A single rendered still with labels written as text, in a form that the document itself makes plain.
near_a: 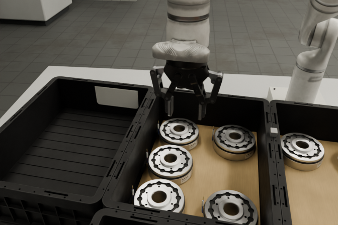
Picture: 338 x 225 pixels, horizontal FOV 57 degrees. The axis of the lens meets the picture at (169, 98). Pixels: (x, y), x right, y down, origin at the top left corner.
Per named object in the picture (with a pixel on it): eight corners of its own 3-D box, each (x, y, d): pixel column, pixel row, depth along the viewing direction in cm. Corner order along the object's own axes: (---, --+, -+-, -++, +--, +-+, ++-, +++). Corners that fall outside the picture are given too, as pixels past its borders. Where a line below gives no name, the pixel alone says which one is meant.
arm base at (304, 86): (282, 97, 114) (293, 57, 104) (309, 101, 113) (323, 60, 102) (284, 113, 107) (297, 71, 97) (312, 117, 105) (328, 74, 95)
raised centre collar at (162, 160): (162, 150, 73) (162, 148, 73) (182, 153, 73) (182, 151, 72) (157, 165, 69) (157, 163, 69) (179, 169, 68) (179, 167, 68)
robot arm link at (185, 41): (150, 59, 49) (149, 21, 46) (167, 34, 59) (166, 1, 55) (207, 65, 48) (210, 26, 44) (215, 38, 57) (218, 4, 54)
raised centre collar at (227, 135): (226, 129, 80) (226, 127, 80) (245, 133, 79) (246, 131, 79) (223, 141, 76) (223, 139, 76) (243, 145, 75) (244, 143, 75)
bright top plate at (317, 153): (277, 132, 80) (277, 130, 80) (318, 136, 78) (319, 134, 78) (281, 159, 72) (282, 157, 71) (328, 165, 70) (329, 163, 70)
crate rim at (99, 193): (57, 82, 91) (55, 75, 90) (155, 93, 86) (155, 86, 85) (-50, 186, 59) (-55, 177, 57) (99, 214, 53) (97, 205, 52)
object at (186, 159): (154, 143, 76) (154, 142, 76) (195, 149, 74) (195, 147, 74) (143, 174, 68) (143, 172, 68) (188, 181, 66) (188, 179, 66)
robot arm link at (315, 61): (344, 14, 92) (326, 65, 102) (310, 9, 95) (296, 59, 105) (343, 26, 85) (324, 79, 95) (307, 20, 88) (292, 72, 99)
